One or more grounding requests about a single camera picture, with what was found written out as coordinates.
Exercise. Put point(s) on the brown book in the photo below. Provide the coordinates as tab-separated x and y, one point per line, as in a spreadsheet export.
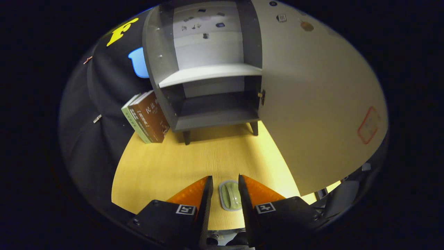
149	118

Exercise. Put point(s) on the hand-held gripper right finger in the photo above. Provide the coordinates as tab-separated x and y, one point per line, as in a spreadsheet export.
244	215

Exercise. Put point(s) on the silver clip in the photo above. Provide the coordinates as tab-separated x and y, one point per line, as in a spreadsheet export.
97	119

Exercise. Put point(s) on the person's dark shoe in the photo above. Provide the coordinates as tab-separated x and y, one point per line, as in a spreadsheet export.
238	239
213	239

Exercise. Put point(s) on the pale green soap dish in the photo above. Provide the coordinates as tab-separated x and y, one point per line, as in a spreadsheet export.
229	196

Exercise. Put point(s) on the black backdrop cloth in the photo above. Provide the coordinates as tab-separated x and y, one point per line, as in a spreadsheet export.
86	139

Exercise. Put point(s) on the beige cabinet door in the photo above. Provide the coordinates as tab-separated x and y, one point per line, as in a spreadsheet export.
312	86

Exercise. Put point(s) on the pink clip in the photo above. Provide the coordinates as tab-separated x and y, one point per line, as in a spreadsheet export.
88	60

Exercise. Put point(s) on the grey cabinet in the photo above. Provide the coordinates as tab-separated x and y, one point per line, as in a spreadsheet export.
208	118

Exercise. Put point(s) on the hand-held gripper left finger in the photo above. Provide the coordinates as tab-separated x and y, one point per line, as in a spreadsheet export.
205	215

